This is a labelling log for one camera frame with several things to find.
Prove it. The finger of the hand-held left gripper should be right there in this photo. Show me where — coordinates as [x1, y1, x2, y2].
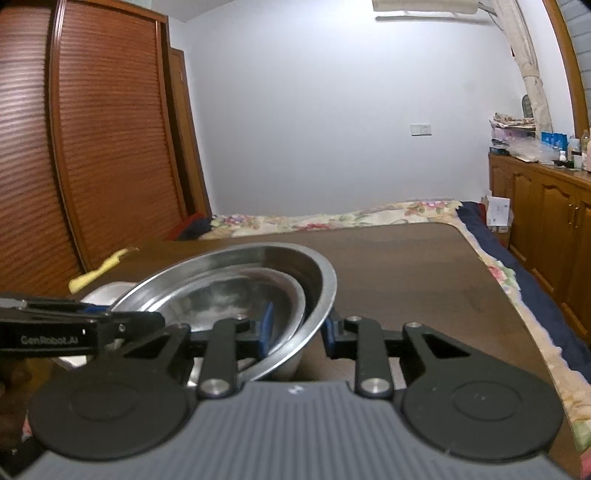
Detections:
[99, 312, 166, 356]
[0, 295, 112, 321]

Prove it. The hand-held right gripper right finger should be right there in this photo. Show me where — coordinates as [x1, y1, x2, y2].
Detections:
[321, 315, 471, 400]

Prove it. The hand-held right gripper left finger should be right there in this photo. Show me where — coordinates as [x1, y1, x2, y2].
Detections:
[122, 302, 276, 400]

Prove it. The large steel bowl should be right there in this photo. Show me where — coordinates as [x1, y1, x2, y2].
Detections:
[111, 242, 339, 384]

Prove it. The medium steel bowl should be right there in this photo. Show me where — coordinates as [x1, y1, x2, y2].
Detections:
[161, 265, 308, 365]

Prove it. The yellow plush toy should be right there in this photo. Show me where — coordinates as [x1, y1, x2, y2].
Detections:
[69, 248, 139, 292]

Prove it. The red and navy cloth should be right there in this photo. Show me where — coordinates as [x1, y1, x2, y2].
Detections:
[175, 212, 213, 241]

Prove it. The floral blanket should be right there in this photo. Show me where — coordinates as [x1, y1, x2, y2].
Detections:
[198, 198, 591, 462]

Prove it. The wooden louvered wardrobe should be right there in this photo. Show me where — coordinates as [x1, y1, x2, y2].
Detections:
[0, 0, 213, 301]

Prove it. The navy blue bedsheet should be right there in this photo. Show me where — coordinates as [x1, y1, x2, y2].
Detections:
[457, 200, 591, 358]

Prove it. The white box on floor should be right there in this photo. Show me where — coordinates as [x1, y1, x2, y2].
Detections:
[485, 196, 511, 232]

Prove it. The wooden cabinet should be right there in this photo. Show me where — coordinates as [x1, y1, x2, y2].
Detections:
[488, 152, 591, 342]

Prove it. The clear plastic bag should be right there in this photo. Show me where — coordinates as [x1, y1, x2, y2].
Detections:
[505, 138, 555, 162]

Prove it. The beige patterned curtain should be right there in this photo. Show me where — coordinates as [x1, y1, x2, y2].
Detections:
[489, 0, 555, 134]

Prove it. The white air conditioner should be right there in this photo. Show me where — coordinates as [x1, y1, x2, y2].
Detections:
[372, 0, 481, 22]

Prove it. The grey window blind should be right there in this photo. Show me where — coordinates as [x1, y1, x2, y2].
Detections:
[556, 0, 591, 88]

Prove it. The wooden window frame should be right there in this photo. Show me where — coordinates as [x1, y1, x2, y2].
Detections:
[542, 0, 591, 134]

